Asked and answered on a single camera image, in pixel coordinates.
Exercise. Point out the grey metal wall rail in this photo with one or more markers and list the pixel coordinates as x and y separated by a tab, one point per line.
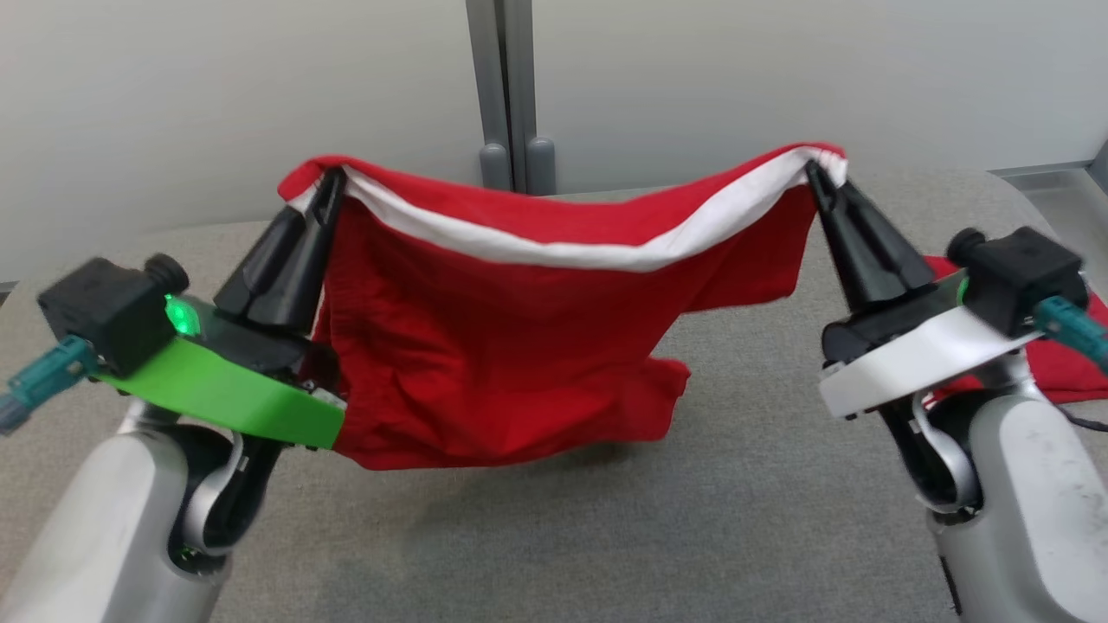
1047	169

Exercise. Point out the red basketball jersey white sleeves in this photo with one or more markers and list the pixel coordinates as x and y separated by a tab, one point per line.
1065	372

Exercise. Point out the red shorts with white stripes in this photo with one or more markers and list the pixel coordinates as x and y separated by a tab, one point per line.
485	346

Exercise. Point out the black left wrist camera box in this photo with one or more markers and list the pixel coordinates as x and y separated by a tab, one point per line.
104	311

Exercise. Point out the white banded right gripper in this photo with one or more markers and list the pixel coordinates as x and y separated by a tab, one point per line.
909	363

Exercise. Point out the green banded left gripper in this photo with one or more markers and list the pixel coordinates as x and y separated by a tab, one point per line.
242	394

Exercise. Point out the grey partition post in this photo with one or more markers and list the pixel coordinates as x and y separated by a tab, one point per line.
528	86
485	86

